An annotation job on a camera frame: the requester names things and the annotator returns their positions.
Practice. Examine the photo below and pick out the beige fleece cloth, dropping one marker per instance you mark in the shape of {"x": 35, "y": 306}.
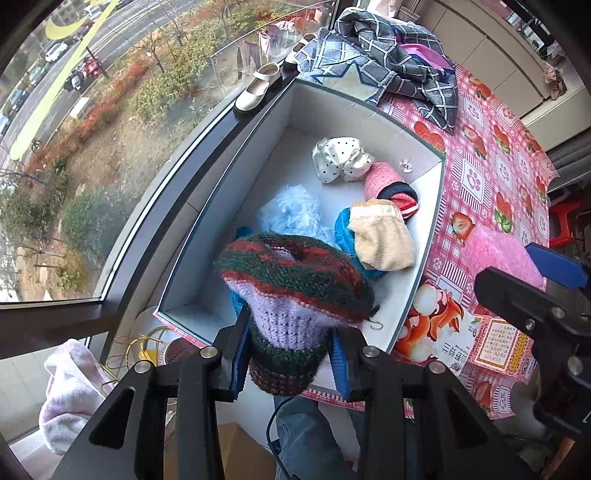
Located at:
{"x": 383, "y": 240}

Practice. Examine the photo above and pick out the printed snack packet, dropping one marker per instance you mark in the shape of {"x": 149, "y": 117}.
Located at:
{"x": 434, "y": 323}

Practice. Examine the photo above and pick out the white cabinet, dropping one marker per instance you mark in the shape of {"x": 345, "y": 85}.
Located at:
{"x": 489, "y": 50}

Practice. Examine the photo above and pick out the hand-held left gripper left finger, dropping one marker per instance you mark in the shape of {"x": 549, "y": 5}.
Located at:
{"x": 240, "y": 355}

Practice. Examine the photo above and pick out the white polka dot scarf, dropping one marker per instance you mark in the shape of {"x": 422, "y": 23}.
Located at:
{"x": 337, "y": 154}

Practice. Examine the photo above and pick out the cardboard box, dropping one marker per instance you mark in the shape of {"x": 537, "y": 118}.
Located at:
{"x": 240, "y": 452}

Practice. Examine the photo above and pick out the pink knitted sock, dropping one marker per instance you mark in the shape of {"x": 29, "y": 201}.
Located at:
{"x": 383, "y": 182}

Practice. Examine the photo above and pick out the red plastic stool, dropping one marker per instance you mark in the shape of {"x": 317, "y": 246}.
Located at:
{"x": 565, "y": 217}

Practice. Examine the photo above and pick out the pink white fluffy towel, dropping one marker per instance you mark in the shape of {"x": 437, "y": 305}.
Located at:
{"x": 69, "y": 392}

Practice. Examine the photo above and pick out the grey storage box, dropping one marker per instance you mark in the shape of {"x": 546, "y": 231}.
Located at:
{"x": 258, "y": 161}

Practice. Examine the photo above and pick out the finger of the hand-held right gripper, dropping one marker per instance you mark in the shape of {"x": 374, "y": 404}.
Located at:
{"x": 521, "y": 295}
{"x": 554, "y": 270}

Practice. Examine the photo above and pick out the pink foam block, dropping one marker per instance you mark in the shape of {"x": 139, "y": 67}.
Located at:
{"x": 498, "y": 254}

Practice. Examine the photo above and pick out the person's blue jeans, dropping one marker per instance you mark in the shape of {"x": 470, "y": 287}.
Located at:
{"x": 309, "y": 443}

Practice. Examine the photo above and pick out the red plastic basket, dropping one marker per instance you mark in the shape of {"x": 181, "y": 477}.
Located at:
{"x": 178, "y": 353}

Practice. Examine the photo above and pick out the grey checked cloth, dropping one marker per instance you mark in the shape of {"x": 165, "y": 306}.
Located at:
{"x": 369, "y": 55}

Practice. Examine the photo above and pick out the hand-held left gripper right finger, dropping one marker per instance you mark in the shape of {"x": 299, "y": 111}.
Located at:
{"x": 340, "y": 369}

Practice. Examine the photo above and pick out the grey curtain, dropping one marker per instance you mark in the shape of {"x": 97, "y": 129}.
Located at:
{"x": 570, "y": 154}

